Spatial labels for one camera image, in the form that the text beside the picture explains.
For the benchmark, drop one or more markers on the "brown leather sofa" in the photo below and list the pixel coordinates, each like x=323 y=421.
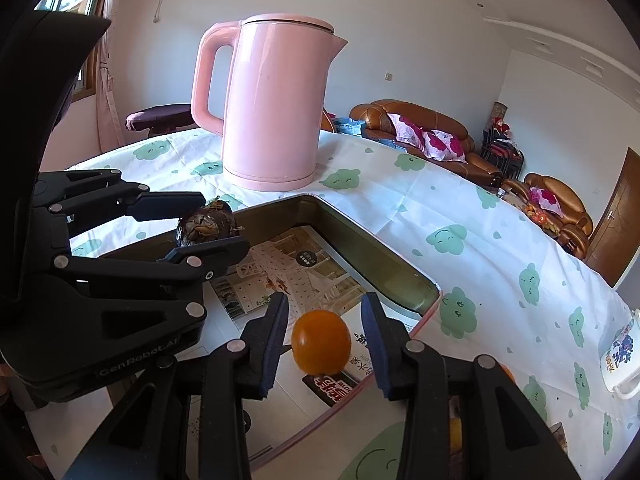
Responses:
x=430 y=116

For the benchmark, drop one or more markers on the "white mug blue print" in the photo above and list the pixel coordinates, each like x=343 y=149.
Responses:
x=620 y=360

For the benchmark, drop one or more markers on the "pink curtain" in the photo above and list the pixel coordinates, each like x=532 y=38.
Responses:
x=107 y=110

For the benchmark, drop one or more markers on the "purple cushioned stool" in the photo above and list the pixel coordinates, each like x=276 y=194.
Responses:
x=160 y=116

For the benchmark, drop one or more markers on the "cloud print tablecloth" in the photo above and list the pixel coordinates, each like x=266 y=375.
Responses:
x=450 y=200

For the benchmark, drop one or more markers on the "pink tin box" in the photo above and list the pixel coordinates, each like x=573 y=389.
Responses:
x=390 y=280

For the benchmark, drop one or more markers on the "small orange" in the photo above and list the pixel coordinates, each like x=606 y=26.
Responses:
x=320 y=342

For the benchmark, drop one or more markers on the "stack of dark chairs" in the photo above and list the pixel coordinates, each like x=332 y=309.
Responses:
x=502 y=152

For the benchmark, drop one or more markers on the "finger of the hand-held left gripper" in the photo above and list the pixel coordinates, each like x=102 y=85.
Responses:
x=207 y=252
x=170 y=205

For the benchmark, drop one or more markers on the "blue clothing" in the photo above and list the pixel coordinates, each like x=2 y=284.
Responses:
x=347 y=126

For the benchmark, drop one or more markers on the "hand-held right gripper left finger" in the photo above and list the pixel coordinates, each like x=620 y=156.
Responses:
x=273 y=347

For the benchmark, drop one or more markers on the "pink electric kettle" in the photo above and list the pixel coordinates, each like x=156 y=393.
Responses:
x=275 y=110

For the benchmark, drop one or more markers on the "dark brown mottled fruit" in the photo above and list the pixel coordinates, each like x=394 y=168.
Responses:
x=202 y=225

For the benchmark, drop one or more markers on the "coffee table with snacks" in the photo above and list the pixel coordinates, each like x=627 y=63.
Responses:
x=525 y=208

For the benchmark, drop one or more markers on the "floral pink white pillow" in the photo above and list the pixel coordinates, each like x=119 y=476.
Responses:
x=447 y=145
x=545 y=197
x=405 y=130

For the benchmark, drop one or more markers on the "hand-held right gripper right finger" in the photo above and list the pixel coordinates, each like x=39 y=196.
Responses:
x=376 y=347

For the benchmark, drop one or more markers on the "yellow fruit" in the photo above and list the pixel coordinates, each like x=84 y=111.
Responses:
x=455 y=435

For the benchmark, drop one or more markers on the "brown leather chair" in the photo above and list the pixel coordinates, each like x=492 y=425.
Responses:
x=328 y=121

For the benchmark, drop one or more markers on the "large orange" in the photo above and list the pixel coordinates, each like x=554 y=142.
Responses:
x=506 y=374

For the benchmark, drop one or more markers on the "brown leather armchair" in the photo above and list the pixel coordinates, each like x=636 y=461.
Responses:
x=575 y=210

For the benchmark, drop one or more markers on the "tall patterned vase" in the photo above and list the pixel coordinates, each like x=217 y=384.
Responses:
x=500 y=112

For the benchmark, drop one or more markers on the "printed paper sheet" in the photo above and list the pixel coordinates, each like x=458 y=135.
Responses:
x=310 y=270

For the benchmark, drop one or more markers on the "brown wooden door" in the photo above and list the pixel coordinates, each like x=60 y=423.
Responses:
x=617 y=225

